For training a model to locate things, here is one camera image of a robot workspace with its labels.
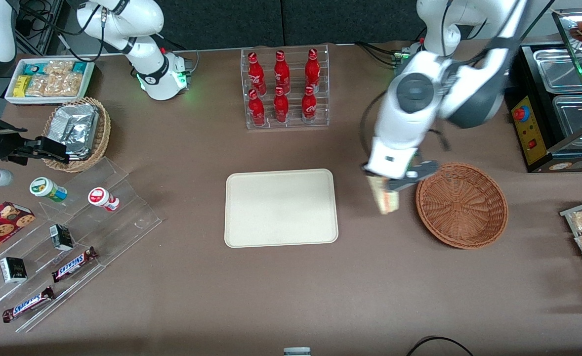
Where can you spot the triangular sandwich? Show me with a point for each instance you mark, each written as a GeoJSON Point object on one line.
{"type": "Point", "coordinates": [387, 200]}

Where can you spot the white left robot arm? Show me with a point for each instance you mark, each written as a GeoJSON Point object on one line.
{"type": "Point", "coordinates": [409, 113]}

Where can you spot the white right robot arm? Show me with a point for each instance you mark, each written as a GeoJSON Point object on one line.
{"type": "Point", "coordinates": [147, 54]}

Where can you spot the white rectangular snack tray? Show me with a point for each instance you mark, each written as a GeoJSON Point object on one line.
{"type": "Point", "coordinates": [10, 96]}

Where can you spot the round brown wicker basket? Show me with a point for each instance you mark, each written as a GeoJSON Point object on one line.
{"type": "Point", "coordinates": [461, 205]}

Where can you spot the oval tan wicker basket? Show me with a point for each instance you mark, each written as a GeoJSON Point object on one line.
{"type": "Point", "coordinates": [102, 133]}

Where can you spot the cream plastic tray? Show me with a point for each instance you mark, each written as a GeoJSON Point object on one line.
{"type": "Point", "coordinates": [281, 207]}

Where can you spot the silver foil pack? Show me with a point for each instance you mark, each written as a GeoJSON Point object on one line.
{"type": "Point", "coordinates": [76, 128]}

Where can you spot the green lid white cup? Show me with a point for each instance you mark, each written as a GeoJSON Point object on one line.
{"type": "Point", "coordinates": [46, 189]}

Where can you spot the yellow snack packet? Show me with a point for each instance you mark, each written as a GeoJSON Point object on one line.
{"type": "Point", "coordinates": [22, 85]}

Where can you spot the clear rice cracker pack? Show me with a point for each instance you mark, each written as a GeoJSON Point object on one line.
{"type": "Point", "coordinates": [59, 67]}
{"type": "Point", "coordinates": [39, 85]}
{"type": "Point", "coordinates": [67, 84]}

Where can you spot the red lid white cup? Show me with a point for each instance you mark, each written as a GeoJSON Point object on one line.
{"type": "Point", "coordinates": [102, 199]}

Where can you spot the teal snack packet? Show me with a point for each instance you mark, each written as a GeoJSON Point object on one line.
{"type": "Point", "coordinates": [80, 66]}
{"type": "Point", "coordinates": [33, 68]}

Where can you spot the small black carton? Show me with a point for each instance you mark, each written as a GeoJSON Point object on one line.
{"type": "Point", "coordinates": [13, 270]}
{"type": "Point", "coordinates": [62, 237]}

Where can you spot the clear acrylic stepped display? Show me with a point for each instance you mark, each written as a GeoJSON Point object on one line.
{"type": "Point", "coordinates": [123, 222]}

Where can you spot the black glass food warmer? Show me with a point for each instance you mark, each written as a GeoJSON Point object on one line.
{"type": "Point", "coordinates": [528, 128]}

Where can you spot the brown Snickers bar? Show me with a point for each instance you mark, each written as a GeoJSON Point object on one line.
{"type": "Point", "coordinates": [73, 264]}
{"type": "Point", "coordinates": [28, 304]}

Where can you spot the red cola bottle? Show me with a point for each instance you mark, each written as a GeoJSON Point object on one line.
{"type": "Point", "coordinates": [257, 111]}
{"type": "Point", "coordinates": [309, 106]}
{"type": "Point", "coordinates": [255, 74]}
{"type": "Point", "coordinates": [281, 106]}
{"type": "Point", "coordinates": [312, 71]}
{"type": "Point", "coordinates": [281, 74]}

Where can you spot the clear acrylic bottle rack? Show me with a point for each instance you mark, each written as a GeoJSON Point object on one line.
{"type": "Point", "coordinates": [291, 123]}

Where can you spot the steel warmer pan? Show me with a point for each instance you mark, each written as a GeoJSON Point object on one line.
{"type": "Point", "coordinates": [560, 69]}
{"type": "Point", "coordinates": [575, 116]}

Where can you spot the small grey white object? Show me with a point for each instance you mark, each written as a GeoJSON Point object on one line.
{"type": "Point", "coordinates": [297, 351]}

